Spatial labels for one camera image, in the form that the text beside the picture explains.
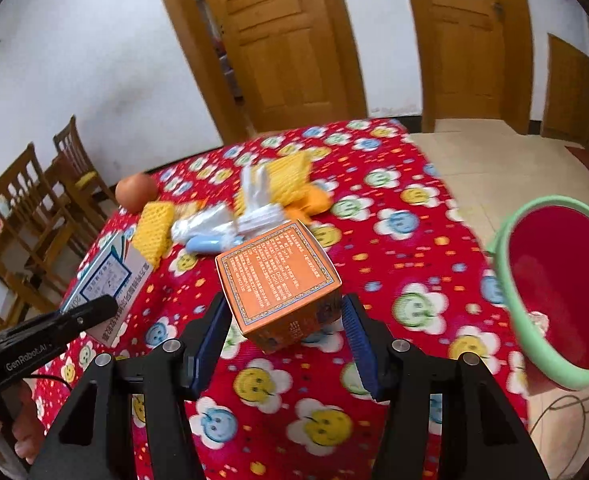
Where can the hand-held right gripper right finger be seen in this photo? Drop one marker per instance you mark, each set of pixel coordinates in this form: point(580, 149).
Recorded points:
point(362, 345)

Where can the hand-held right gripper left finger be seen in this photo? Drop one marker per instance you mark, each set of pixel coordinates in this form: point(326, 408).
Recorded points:
point(209, 345)

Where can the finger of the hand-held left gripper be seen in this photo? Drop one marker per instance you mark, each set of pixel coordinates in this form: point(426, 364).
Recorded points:
point(92, 310)

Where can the orange printed cardboard box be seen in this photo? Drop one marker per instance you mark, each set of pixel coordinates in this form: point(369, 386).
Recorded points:
point(274, 270)

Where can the red bucket with green rim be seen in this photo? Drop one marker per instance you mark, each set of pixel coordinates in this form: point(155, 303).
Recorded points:
point(564, 280)

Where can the person's left hand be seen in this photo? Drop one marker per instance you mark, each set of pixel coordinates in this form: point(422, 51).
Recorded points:
point(27, 435)

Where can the white box with blue label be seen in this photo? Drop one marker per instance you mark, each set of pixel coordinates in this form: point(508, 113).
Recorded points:
point(109, 280)

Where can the yellow foam fruit net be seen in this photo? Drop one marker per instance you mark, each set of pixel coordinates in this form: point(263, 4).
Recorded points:
point(153, 232)
point(287, 172)

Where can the blue and white tube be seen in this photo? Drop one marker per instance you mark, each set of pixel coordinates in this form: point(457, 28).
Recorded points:
point(209, 245)

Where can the red flower-print tablecloth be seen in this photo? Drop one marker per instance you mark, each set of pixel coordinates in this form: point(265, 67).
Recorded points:
point(399, 240)

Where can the wooden chair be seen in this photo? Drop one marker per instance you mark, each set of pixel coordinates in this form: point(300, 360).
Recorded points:
point(24, 220)
point(74, 160)

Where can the round orange fruit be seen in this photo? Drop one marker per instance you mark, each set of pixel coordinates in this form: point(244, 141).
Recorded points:
point(135, 191)

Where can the orange plastic bag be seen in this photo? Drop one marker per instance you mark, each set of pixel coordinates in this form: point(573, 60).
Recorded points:
point(317, 201)

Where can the wooden panel door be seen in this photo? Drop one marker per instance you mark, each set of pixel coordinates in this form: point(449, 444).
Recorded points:
point(284, 45)

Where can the wooden door with metal lock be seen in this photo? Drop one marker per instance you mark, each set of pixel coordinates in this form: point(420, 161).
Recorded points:
point(464, 45)

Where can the low wooden panel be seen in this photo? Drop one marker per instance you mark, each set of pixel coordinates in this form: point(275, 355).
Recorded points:
point(567, 90)

